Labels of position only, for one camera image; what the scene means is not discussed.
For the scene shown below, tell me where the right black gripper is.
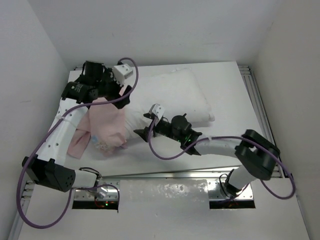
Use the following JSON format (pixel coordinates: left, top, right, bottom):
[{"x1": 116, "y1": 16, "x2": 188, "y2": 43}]
[{"x1": 135, "y1": 116, "x2": 184, "y2": 142}]

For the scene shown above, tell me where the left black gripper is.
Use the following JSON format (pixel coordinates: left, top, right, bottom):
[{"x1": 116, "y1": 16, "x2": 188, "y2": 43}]
[{"x1": 94, "y1": 68, "x2": 131, "y2": 108}]

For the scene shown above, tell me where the pink purple pillowcase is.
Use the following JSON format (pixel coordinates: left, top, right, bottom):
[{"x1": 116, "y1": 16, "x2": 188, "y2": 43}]
[{"x1": 67, "y1": 103, "x2": 127, "y2": 159}]

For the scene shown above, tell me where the white pillow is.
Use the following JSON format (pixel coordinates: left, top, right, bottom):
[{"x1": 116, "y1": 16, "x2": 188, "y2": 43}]
[{"x1": 124, "y1": 68, "x2": 215, "y2": 140}]

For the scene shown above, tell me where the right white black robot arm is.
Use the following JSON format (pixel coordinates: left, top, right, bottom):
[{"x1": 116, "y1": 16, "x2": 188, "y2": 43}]
[{"x1": 134, "y1": 113, "x2": 280, "y2": 197}]

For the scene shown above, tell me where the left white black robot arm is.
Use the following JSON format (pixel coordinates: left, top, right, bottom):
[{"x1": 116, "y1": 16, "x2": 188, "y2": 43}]
[{"x1": 22, "y1": 59, "x2": 139, "y2": 193}]

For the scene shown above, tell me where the white front cover board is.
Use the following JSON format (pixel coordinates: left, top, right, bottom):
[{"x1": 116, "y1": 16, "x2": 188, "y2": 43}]
[{"x1": 19, "y1": 180, "x2": 309, "y2": 240}]

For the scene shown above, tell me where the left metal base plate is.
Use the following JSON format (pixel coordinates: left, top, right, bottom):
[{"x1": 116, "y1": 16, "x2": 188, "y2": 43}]
[{"x1": 73, "y1": 180, "x2": 120, "y2": 202}]

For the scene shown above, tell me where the metal base plate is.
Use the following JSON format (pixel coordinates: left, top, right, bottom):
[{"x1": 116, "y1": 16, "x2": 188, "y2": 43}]
[
  {"x1": 207, "y1": 178, "x2": 254, "y2": 201},
  {"x1": 73, "y1": 180, "x2": 120, "y2": 202}
]

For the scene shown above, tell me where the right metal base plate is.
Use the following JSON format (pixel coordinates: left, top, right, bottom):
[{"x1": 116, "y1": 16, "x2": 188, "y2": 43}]
[{"x1": 207, "y1": 178, "x2": 254, "y2": 201}]

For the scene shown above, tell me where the aluminium frame rail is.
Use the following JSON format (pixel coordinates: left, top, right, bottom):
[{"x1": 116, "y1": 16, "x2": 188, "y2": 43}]
[{"x1": 239, "y1": 65, "x2": 288, "y2": 179}]

